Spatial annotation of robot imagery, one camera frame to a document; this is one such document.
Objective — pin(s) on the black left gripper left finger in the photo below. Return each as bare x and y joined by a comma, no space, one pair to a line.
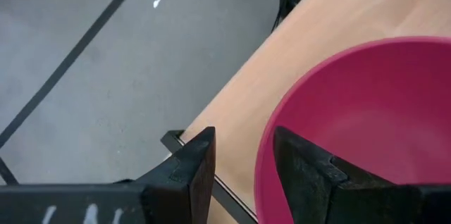
190,188

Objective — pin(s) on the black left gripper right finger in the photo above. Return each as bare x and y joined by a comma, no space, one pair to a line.
310,188

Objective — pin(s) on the pink plastic bowl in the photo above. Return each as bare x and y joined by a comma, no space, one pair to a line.
370,104

